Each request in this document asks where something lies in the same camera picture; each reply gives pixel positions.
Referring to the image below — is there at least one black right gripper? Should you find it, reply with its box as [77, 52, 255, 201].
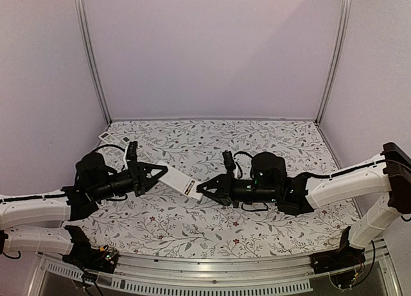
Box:
[196, 171, 279, 209]

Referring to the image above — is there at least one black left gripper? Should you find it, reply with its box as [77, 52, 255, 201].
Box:
[92, 161, 168, 202]

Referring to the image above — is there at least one white remote control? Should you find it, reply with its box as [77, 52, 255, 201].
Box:
[157, 161, 203, 202]

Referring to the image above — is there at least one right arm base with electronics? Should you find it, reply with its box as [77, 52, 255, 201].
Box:
[310, 227, 365, 290]

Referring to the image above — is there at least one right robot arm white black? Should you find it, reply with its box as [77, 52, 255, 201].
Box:
[197, 142, 410, 268]

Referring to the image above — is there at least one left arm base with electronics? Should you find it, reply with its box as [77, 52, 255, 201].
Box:
[62, 225, 119, 274]

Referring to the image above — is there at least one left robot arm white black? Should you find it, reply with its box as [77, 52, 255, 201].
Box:
[1, 151, 168, 266]

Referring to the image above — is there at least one long white remote with buttons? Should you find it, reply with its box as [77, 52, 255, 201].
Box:
[120, 136, 144, 155]

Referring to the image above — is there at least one small white remote far left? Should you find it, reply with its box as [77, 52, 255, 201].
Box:
[98, 132, 118, 144]

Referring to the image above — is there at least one floral patterned table mat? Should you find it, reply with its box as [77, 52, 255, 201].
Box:
[59, 119, 365, 260]

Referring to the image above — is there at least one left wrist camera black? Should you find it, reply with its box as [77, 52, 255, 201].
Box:
[123, 141, 138, 168]

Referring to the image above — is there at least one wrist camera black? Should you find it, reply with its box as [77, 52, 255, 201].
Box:
[123, 141, 138, 168]
[222, 150, 243, 179]

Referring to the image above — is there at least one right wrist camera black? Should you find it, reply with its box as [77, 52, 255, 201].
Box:
[222, 150, 243, 179]

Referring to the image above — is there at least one left aluminium frame post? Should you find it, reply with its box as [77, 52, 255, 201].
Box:
[74, 0, 112, 125]

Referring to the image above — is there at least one aluminium frame post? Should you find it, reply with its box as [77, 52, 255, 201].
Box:
[315, 0, 352, 126]
[74, 0, 112, 125]

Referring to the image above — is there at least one right aluminium frame post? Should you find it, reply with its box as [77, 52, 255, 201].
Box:
[315, 0, 352, 126]

